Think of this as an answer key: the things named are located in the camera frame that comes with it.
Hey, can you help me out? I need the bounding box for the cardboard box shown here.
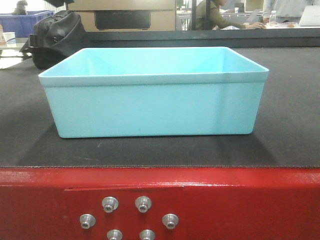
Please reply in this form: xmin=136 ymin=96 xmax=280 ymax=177
xmin=67 ymin=0 xmax=176 ymax=32

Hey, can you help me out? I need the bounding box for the silver bolt lower right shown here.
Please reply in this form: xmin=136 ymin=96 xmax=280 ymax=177
xmin=139 ymin=229 xmax=156 ymax=240

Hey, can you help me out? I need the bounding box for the standing person white shirt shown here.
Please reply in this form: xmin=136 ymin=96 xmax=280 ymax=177
xmin=262 ymin=0 xmax=320 ymax=24

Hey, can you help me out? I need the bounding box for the silver bolt middle right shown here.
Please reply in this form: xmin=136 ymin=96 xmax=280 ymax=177
xmin=162 ymin=213 xmax=179 ymax=230

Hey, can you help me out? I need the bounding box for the silver bolt upper left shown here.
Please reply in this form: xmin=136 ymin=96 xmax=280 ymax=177
xmin=101 ymin=196 xmax=119 ymax=213

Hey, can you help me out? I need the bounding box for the silver bolt upper right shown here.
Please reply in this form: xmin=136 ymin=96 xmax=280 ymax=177
xmin=135 ymin=196 xmax=152 ymax=213

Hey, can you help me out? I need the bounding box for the silver bolt lower left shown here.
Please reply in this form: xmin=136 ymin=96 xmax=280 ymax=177
xmin=106 ymin=229 xmax=123 ymax=240

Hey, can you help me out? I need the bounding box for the silver bolt middle left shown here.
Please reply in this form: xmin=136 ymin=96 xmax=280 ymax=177
xmin=79 ymin=213 xmax=96 ymax=230

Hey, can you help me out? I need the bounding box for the clear plastic bottle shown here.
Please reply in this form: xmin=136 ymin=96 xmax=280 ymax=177
xmin=269 ymin=10 xmax=277 ymax=26

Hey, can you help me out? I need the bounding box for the red conveyor end frame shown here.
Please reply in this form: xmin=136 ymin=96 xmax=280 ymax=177
xmin=0 ymin=167 xmax=320 ymax=240

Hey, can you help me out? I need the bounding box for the blue crate background left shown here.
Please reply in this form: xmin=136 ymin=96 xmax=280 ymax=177
xmin=0 ymin=10 xmax=54 ymax=38

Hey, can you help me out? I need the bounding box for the silver bolt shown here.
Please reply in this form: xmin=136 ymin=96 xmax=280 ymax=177
xmin=79 ymin=213 xmax=96 ymax=230
xmin=101 ymin=196 xmax=119 ymax=213
xmin=106 ymin=229 xmax=123 ymax=240
xmin=139 ymin=229 xmax=156 ymax=240
xmin=135 ymin=196 xmax=152 ymax=213
xmin=162 ymin=213 xmax=179 ymax=230

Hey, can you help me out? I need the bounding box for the light blue plastic bin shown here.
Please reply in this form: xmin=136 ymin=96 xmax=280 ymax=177
xmin=38 ymin=47 xmax=269 ymax=138

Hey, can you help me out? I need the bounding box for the white laptop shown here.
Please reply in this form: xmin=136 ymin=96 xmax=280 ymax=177
xmin=298 ymin=5 xmax=320 ymax=27

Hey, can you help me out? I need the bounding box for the black backpack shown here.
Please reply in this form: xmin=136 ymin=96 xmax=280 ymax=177
xmin=19 ymin=10 xmax=90 ymax=70

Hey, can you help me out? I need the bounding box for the seated person green shirt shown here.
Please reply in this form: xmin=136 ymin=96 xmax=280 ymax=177
xmin=190 ymin=0 xmax=266 ymax=30

